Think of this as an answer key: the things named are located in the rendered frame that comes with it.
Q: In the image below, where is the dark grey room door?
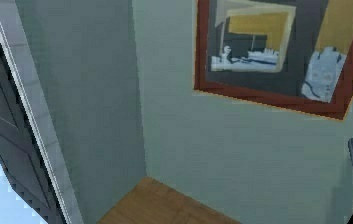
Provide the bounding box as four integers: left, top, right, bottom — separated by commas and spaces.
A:
0, 0, 85, 224

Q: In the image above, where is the red framed wall picture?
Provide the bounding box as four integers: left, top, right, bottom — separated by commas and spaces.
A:
193, 0, 353, 121

